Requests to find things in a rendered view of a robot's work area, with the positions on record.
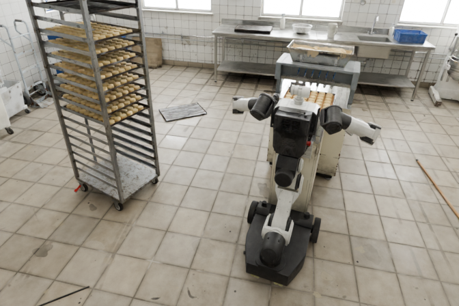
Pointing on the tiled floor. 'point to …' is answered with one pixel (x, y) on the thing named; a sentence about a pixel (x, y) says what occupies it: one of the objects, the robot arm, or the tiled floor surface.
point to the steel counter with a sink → (380, 39)
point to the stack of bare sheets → (182, 112)
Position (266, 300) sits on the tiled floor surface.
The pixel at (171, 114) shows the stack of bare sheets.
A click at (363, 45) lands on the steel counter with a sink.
